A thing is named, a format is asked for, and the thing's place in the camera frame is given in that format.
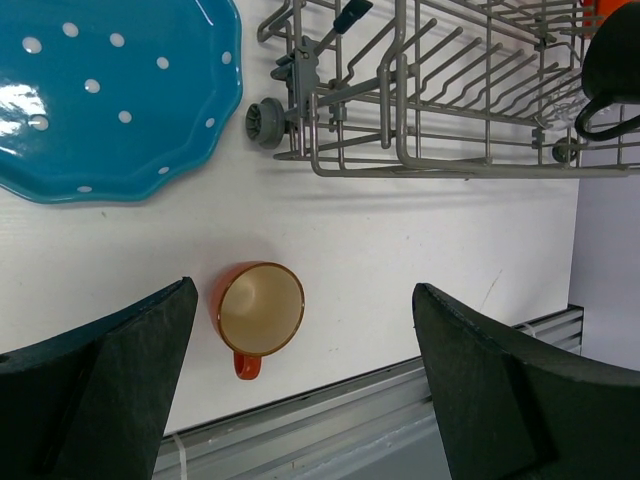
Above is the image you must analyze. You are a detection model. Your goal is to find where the orange bowl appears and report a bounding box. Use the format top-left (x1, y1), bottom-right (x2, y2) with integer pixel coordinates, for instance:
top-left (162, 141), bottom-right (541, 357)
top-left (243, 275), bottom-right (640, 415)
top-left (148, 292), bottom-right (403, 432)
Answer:
top-left (580, 0), bottom-right (632, 27)

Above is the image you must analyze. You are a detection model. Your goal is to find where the aluminium mounting rail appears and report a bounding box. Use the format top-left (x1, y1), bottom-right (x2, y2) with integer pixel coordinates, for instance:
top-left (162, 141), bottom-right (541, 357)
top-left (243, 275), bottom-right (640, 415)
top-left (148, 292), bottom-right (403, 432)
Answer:
top-left (152, 304), bottom-right (585, 480)

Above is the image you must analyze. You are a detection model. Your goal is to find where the clear glass tumbler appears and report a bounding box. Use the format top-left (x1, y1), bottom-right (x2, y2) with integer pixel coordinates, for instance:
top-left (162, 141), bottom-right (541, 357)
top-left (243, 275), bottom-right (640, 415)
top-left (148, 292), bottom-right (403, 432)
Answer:
top-left (536, 68), bottom-right (589, 131)

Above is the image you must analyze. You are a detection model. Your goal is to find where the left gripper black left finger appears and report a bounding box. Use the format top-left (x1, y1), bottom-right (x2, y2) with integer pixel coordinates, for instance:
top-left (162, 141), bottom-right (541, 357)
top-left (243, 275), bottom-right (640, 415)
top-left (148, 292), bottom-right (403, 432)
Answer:
top-left (1, 277), bottom-right (198, 479)

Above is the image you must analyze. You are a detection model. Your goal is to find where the orange ceramic cup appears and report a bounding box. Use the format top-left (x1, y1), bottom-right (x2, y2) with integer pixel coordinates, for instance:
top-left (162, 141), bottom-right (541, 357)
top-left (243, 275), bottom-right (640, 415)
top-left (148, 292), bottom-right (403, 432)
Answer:
top-left (208, 261), bottom-right (305, 381)

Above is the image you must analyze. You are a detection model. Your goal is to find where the blue polka dot plate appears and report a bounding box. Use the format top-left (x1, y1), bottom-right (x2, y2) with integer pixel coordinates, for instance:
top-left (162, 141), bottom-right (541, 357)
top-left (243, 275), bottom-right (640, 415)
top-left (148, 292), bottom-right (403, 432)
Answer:
top-left (1, 1), bottom-right (243, 204)

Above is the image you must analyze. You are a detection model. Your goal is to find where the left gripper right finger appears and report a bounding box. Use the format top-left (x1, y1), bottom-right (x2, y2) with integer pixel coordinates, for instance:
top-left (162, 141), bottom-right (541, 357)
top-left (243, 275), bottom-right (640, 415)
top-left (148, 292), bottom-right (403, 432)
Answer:
top-left (412, 284), bottom-right (639, 479)

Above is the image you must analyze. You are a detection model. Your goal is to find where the grey wire dish rack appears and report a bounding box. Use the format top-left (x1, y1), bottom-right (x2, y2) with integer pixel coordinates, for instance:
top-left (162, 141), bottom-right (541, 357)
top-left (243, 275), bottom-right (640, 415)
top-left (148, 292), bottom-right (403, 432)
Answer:
top-left (245, 1), bottom-right (639, 180)

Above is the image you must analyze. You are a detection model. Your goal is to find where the dark brown mug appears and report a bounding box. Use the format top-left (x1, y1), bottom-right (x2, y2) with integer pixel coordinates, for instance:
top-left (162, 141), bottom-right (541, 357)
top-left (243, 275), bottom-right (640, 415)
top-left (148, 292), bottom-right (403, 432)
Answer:
top-left (574, 1), bottom-right (639, 142)

